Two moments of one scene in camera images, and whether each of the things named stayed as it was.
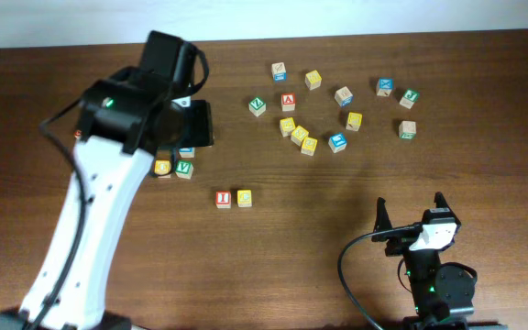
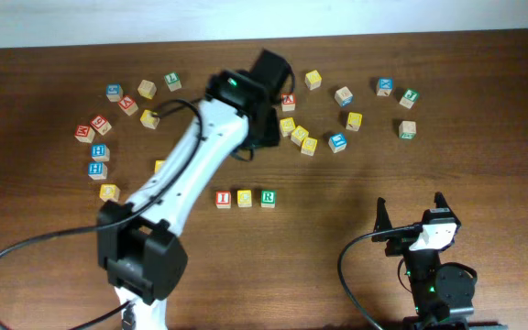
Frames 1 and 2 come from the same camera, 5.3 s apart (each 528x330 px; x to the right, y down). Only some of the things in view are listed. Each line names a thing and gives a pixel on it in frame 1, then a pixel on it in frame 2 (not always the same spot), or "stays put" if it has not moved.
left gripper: [205, 136] -> [276, 134]
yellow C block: [244, 198] stays put
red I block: [223, 199] stays put
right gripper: [400, 241] stays put
